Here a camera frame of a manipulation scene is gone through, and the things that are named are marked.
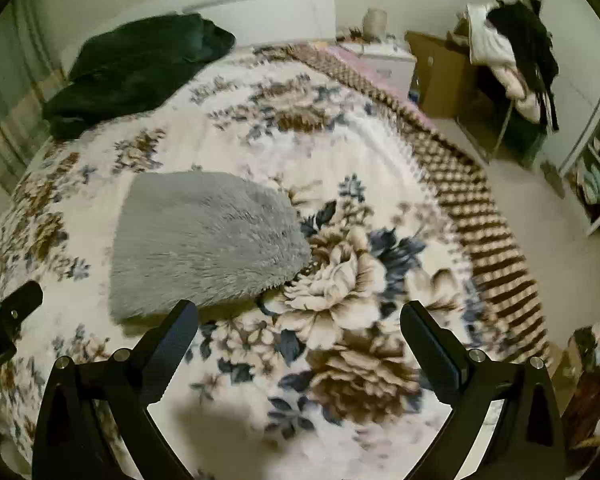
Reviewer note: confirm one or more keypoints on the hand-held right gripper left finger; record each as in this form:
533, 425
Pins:
172, 345

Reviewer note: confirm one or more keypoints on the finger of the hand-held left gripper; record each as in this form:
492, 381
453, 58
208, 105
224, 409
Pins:
22, 302

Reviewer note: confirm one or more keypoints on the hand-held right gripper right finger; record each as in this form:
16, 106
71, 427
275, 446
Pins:
430, 345

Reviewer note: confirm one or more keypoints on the grey fluffy pants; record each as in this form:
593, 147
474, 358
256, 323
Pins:
200, 240

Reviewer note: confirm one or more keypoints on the floral printed blanket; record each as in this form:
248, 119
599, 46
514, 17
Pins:
340, 270

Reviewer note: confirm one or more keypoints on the small cardboard box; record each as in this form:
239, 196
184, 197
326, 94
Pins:
562, 367

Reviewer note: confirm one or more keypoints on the brown cloth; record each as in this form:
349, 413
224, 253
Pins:
587, 395

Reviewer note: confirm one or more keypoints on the striped curtain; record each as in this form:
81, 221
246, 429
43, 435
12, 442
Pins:
10, 85

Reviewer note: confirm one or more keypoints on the dark chair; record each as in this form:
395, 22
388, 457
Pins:
517, 132

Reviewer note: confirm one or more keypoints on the teal folded clothes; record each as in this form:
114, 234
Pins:
595, 185

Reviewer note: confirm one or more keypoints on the dark green cloth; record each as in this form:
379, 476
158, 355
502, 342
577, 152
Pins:
130, 65

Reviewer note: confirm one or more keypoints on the large cardboard box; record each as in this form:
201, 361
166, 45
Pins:
440, 75

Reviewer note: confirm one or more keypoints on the pink bed sheet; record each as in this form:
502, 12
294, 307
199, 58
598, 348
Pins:
375, 80

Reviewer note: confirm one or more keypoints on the white nightstand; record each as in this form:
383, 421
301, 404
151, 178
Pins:
390, 62

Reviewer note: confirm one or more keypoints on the pile of light clothes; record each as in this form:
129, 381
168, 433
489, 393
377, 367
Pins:
490, 45

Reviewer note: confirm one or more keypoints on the white wardrobe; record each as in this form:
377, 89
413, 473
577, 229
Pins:
575, 60

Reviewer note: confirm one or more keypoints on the pale jar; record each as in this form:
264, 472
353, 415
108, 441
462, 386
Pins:
375, 22

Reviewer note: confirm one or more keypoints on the white headboard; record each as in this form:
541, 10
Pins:
280, 10

